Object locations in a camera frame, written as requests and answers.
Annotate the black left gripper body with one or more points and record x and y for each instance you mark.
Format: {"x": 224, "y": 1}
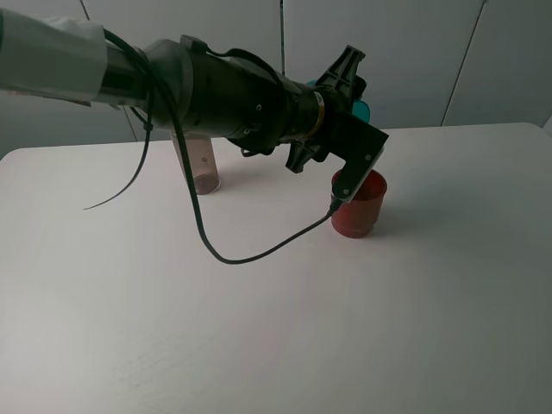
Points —
{"x": 309, "y": 135}

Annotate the teal translucent plastic cup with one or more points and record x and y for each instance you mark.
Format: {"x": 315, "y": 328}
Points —
{"x": 361, "y": 108}

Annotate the clear plastic water bottle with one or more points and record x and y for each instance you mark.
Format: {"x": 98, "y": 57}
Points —
{"x": 202, "y": 163}

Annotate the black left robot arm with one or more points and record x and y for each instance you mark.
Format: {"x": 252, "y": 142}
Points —
{"x": 184, "y": 85}

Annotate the red plastic cup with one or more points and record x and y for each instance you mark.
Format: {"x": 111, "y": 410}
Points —
{"x": 356, "y": 219}

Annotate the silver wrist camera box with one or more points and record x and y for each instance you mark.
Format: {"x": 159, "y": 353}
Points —
{"x": 360, "y": 145}

